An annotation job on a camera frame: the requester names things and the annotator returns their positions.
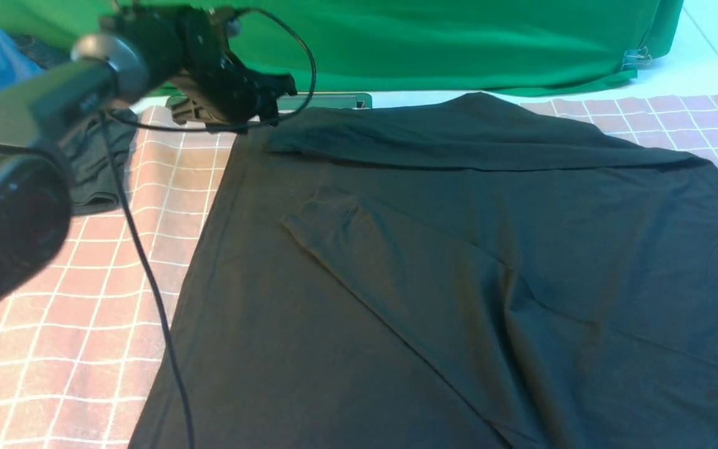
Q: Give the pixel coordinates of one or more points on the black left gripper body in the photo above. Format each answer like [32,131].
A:
[219,90]

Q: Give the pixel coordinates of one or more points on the gray long-sleeve top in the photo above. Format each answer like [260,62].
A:
[461,275]

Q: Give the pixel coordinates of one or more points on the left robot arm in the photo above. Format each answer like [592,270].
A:
[137,49]

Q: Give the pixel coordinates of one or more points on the green backdrop cloth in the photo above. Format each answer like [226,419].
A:
[525,48]

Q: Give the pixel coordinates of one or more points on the dark gray crumpled garment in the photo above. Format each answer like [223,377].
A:
[99,154]

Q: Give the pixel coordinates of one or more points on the pink checkered tablecloth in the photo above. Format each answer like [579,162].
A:
[80,344]

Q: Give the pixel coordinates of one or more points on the metal binder clip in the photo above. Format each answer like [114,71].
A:
[635,59]

